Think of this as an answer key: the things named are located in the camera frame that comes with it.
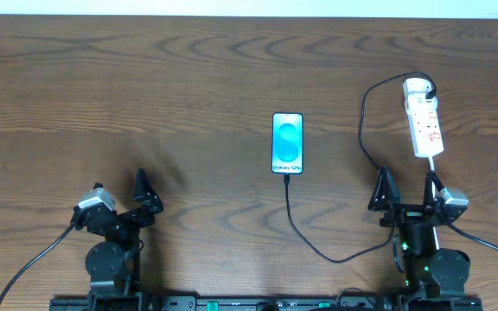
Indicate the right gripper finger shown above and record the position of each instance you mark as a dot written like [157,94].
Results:
[385,193]
[432,185]

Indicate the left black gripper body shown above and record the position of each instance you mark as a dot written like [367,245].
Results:
[119,218]

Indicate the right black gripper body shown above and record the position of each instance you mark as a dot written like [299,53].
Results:
[412,214]

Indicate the blue smartphone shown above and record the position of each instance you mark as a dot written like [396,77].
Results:
[287,143]

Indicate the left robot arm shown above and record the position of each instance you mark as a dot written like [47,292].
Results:
[114,264]

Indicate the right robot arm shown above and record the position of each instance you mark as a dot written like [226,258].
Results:
[435,275]

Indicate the white charger adapter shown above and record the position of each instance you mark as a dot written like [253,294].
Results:
[416,85]

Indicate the white power strip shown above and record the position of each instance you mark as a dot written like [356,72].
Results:
[424,125]

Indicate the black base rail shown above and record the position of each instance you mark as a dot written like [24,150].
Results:
[190,303]

